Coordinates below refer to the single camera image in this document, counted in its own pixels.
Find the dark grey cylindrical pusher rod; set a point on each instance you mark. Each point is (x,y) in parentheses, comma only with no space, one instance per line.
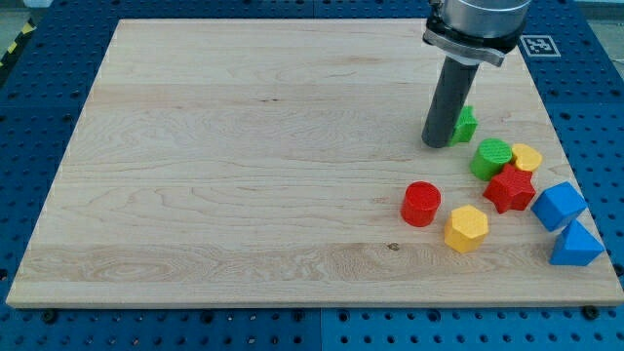
(452,89)

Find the green star block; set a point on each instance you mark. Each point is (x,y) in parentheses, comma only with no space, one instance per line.
(465,127)

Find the red star block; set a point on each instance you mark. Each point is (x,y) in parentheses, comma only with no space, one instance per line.
(511,189)

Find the yellow hexagon block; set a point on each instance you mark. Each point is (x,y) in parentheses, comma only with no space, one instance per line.
(466,229)

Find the green cylinder block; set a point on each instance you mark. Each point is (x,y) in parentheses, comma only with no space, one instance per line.
(490,157)

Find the white fiducial marker tag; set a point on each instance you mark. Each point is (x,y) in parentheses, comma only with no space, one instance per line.
(539,46)

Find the yellow cylinder block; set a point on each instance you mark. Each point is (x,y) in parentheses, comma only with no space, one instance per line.
(525,157)

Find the red cylinder block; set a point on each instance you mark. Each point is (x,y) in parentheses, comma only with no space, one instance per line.
(421,202)

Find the blue cube block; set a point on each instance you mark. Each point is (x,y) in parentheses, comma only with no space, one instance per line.
(558,205)

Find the blue triangular prism block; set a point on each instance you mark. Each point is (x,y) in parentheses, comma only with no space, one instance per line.
(575,246)

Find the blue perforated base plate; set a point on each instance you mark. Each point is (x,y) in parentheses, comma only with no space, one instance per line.
(40,103)

